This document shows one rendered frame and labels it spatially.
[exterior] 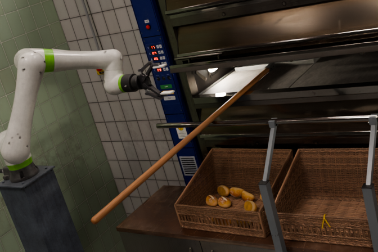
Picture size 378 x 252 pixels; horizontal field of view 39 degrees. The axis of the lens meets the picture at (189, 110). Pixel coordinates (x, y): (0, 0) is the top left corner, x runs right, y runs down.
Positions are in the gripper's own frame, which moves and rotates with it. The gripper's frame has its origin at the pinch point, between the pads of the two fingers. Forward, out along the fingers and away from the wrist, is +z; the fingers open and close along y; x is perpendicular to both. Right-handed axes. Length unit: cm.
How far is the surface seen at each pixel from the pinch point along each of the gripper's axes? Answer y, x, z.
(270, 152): 43, -8, 41
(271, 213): 69, 5, 41
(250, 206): 84, -24, 12
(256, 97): 33, -55, 14
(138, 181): 29, 49, 8
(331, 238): 87, -5, 63
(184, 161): 72, -53, -46
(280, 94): 32, -55, 30
